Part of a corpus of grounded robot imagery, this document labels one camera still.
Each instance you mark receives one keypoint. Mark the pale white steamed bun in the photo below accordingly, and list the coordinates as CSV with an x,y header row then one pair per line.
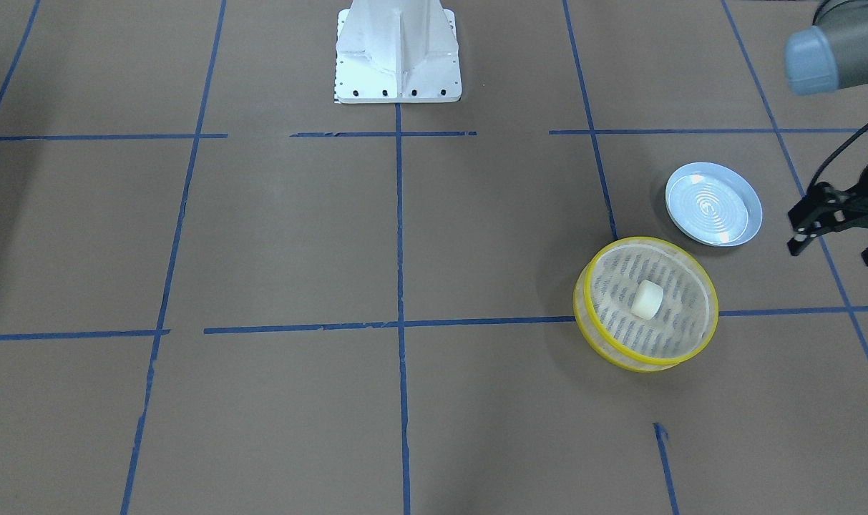
x,y
647,300

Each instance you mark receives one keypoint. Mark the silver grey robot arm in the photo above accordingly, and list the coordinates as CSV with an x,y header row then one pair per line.
x,y
828,56

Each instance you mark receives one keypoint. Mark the yellow rimmed bamboo steamer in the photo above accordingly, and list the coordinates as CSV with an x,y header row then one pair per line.
x,y
684,325

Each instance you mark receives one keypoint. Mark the light blue plate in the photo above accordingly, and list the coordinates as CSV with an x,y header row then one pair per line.
x,y
713,205

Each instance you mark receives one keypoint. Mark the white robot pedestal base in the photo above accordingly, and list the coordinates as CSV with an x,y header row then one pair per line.
x,y
397,51

